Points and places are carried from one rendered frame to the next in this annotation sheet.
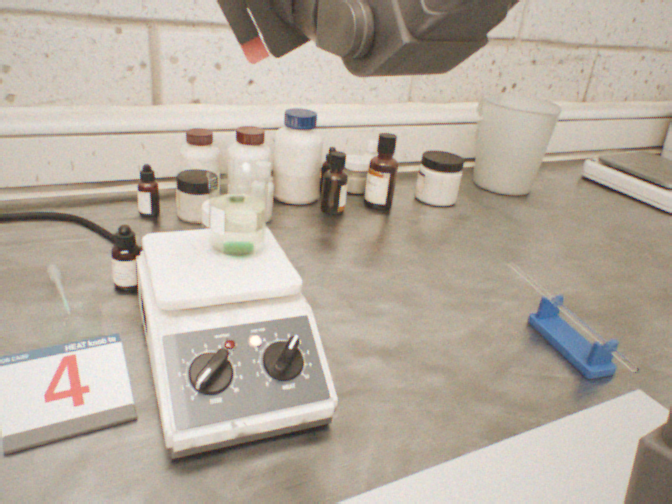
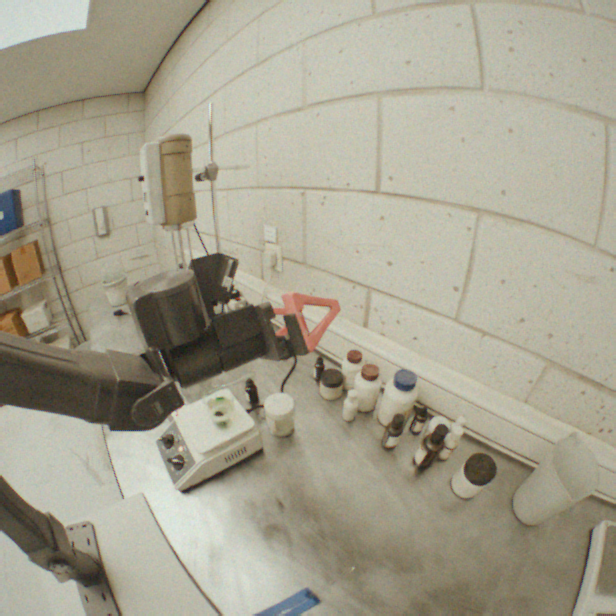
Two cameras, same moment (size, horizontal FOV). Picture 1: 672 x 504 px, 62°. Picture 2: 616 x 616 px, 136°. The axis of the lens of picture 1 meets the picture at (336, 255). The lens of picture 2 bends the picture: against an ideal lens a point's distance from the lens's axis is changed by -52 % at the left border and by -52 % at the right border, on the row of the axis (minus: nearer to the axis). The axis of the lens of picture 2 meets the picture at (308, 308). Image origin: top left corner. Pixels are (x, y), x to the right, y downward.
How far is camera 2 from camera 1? 0.59 m
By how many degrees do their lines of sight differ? 65
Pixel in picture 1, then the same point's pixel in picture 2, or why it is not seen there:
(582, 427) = (191, 595)
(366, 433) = (178, 506)
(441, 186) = (460, 484)
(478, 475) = (155, 542)
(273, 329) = (186, 453)
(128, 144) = (338, 340)
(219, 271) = (202, 421)
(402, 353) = (237, 520)
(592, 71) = not seen: outside the picture
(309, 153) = (392, 403)
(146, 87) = (361, 317)
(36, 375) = not seen: hidden behind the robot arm
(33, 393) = not seen: hidden behind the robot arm
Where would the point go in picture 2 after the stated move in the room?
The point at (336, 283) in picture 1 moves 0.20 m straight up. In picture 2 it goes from (294, 476) to (288, 414)
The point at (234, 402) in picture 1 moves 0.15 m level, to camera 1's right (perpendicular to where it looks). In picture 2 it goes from (164, 453) to (159, 523)
